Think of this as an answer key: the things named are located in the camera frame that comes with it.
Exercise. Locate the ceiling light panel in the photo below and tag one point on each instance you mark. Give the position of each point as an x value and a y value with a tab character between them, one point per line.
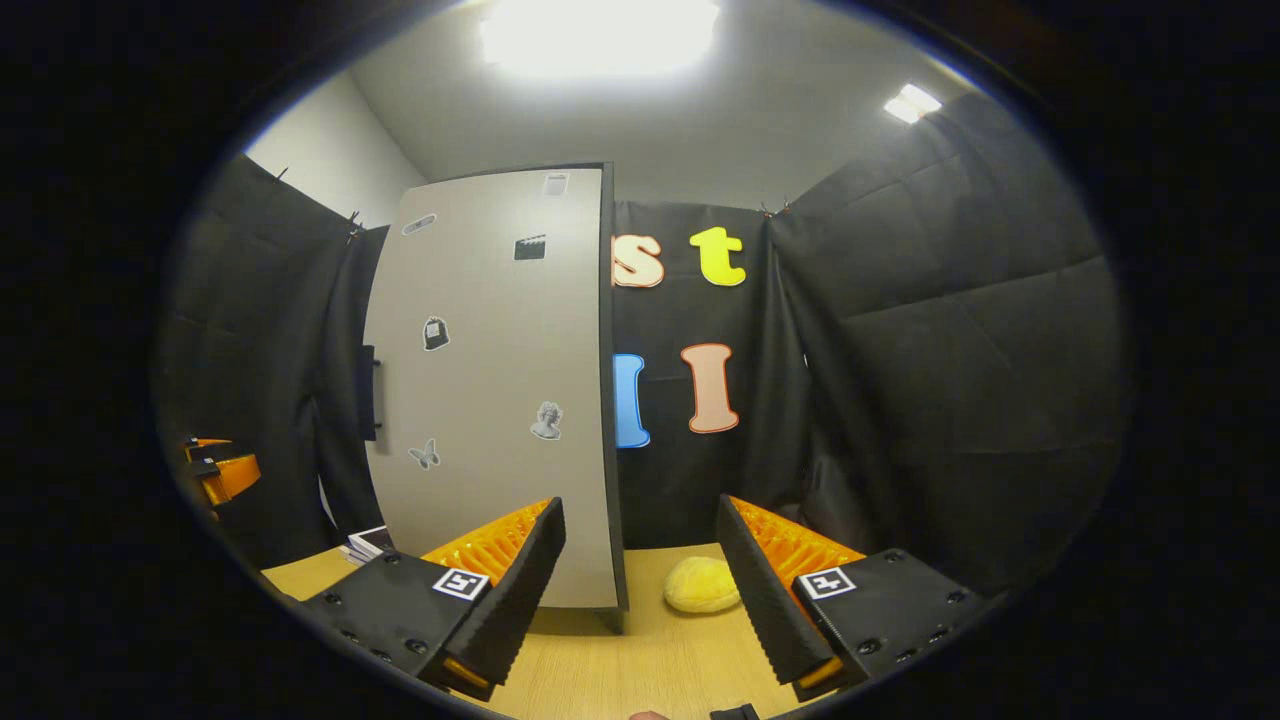
912	103
600	35

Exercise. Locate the thin white book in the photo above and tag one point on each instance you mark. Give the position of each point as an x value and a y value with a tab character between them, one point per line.
355	556

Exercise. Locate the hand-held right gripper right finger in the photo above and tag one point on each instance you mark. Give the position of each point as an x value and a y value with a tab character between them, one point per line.
762	600

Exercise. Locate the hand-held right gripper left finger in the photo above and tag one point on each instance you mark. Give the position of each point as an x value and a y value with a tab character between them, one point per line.
520	600

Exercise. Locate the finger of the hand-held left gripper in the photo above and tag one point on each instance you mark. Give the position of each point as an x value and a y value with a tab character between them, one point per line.
232	478

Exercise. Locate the grey cabinet door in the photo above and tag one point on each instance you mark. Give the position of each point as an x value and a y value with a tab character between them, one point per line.
500	330

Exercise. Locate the black backdrop cloth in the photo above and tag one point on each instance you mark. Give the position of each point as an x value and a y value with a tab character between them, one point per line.
950	350

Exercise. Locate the yellow plush toy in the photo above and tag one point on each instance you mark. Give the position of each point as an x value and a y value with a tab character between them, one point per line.
700	585

